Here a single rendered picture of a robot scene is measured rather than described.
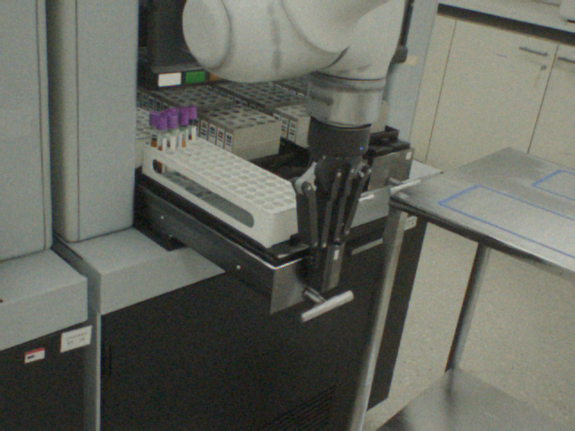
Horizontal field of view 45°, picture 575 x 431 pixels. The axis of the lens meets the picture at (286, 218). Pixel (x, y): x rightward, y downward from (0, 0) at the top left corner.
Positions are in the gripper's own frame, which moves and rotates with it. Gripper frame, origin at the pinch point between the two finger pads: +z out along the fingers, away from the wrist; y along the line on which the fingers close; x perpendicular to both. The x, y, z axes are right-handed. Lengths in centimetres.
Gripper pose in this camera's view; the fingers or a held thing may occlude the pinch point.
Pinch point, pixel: (320, 265)
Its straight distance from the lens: 91.8
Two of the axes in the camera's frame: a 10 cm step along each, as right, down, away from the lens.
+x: 6.9, 3.6, -6.2
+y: -7.1, 2.2, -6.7
